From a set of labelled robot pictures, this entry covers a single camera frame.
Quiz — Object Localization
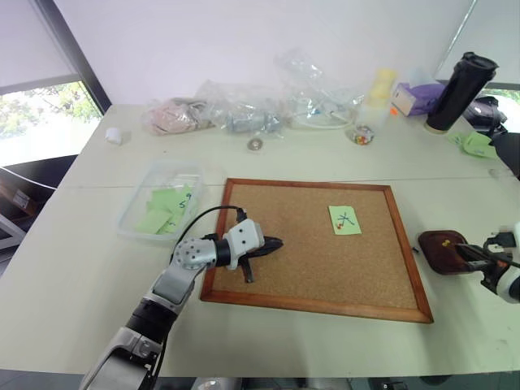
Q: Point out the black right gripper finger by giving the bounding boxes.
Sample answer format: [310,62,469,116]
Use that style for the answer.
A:
[454,242,491,258]
[466,259,520,272]

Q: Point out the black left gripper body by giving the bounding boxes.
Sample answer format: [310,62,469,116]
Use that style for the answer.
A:
[240,235,274,263]

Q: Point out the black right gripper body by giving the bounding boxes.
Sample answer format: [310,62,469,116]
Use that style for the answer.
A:
[482,232,514,262]

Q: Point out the dark brown tray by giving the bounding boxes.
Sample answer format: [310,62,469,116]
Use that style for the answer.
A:
[418,229,485,278]

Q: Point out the green sticky note with drawing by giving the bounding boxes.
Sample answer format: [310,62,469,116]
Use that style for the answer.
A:
[327,205,362,236]

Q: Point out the clear plastic box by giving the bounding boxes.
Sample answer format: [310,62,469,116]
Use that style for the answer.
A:
[117,159,207,247]

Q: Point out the clear jar of pushpins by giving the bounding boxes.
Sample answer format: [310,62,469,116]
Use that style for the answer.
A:
[347,123,377,148]

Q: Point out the purple tissue box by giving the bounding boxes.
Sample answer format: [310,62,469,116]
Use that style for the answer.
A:
[390,80,448,118]

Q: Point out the wood-framed cork board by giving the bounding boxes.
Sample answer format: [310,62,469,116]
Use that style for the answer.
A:
[199,177,434,324]

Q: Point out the black rounded object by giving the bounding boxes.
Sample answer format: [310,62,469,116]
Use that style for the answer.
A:
[489,132,520,180]

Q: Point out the crumpled green notes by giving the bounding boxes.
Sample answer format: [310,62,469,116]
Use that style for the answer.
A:
[447,130,497,160]

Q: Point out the green notes pile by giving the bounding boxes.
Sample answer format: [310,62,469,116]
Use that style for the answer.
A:
[136,184,195,236]

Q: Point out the clear bag with grey item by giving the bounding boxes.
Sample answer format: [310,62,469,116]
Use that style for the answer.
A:
[194,80,288,137]

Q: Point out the black bag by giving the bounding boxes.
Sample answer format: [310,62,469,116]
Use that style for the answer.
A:
[461,95,509,137]

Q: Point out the black travel tumbler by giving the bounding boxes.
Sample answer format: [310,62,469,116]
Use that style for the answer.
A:
[424,51,500,134]

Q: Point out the pink stuff in plastic bag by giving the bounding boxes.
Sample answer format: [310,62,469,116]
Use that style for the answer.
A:
[141,97,215,137]

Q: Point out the crumpled clear plastic bags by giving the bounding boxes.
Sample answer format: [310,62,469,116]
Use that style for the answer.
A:
[272,47,366,123]

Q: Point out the dark low furniture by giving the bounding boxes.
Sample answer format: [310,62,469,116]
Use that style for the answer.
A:
[0,154,79,249]

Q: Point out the white window blind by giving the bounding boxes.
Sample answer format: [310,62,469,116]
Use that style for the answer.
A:
[0,0,78,95]

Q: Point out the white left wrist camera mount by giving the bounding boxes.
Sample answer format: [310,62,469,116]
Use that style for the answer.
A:
[222,219,267,271]

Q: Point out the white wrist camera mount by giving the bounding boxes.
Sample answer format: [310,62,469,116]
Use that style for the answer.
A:
[222,219,267,271]
[492,221,520,304]

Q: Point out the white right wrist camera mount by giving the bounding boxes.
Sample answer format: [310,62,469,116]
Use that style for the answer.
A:
[492,221,520,304]

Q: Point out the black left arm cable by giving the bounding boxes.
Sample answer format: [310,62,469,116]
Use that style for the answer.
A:
[169,206,249,263]

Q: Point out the white cable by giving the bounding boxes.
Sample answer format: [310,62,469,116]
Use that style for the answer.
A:
[290,103,358,131]

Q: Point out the dark window frame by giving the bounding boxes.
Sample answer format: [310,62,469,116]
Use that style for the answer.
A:
[32,0,113,119]

